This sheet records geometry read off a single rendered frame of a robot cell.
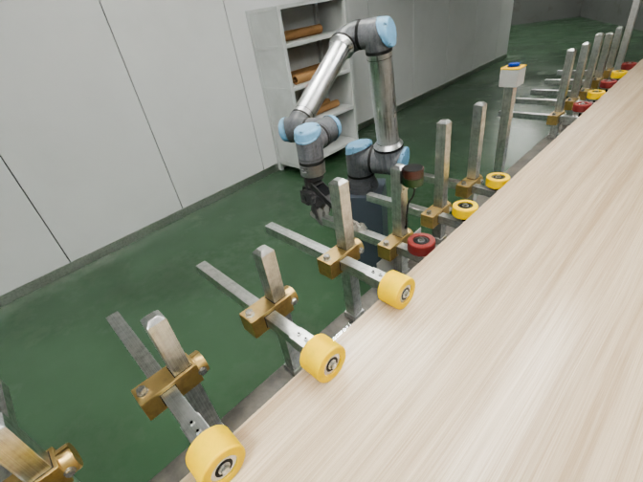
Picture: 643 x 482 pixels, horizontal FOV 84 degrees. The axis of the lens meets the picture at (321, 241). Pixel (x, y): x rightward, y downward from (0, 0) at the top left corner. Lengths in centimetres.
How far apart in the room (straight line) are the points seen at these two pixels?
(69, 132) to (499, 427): 313
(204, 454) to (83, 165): 288
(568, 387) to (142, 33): 334
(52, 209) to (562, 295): 319
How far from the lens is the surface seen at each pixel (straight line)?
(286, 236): 109
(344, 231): 93
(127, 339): 95
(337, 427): 72
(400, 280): 84
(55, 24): 330
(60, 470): 81
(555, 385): 81
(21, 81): 324
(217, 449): 66
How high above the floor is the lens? 153
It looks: 33 degrees down
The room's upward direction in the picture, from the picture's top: 10 degrees counter-clockwise
